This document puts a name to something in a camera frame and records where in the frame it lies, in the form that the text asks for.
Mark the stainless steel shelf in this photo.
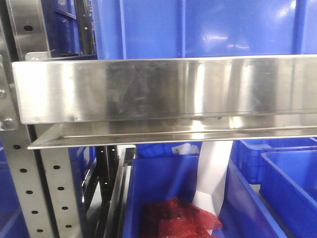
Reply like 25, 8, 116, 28
12, 55, 317, 149

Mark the large blue bin on shelf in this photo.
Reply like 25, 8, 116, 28
92, 0, 317, 60

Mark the perforated steel shelf upright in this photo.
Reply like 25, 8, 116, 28
0, 0, 86, 238

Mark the blue bin with red bag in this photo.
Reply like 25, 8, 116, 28
123, 155, 286, 238

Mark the white paper sheet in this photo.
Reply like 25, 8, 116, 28
193, 140, 233, 216

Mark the blue bin rear right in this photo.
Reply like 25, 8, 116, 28
230, 137, 317, 184

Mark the red bubble wrap bag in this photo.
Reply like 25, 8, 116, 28
140, 197, 223, 238

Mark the blue bin lower right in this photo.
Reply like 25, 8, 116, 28
260, 151, 317, 238

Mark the blue bin far left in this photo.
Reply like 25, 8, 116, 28
0, 145, 29, 238

